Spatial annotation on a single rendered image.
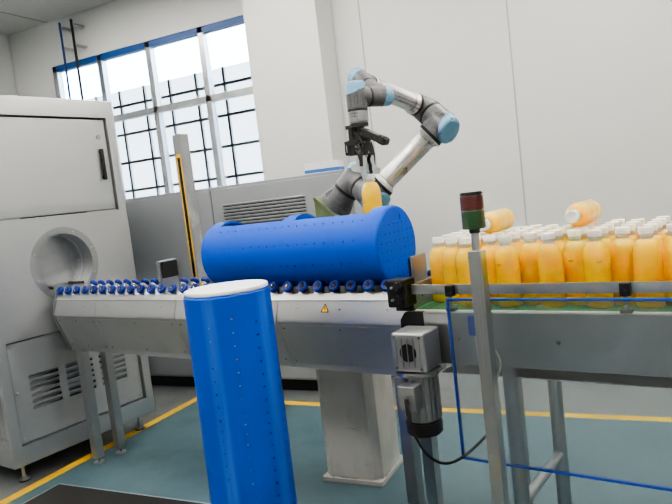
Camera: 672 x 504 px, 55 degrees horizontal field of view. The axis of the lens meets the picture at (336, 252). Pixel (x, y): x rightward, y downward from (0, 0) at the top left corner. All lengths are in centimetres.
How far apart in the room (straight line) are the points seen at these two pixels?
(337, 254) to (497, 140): 292
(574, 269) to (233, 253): 133
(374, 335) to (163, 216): 282
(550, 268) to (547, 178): 306
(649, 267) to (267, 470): 128
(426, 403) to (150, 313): 153
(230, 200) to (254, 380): 253
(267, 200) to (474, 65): 191
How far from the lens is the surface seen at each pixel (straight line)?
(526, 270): 199
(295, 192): 419
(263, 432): 213
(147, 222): 493
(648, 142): 492
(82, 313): 352
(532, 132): 498
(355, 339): 234
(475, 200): 175
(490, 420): 188
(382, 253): 223
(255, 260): 254
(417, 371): 196
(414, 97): 276
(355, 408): 292
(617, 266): 192
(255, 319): 205
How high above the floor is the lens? 129
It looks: 5 degrees down
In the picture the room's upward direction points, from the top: 7 degrees counter-clockwise
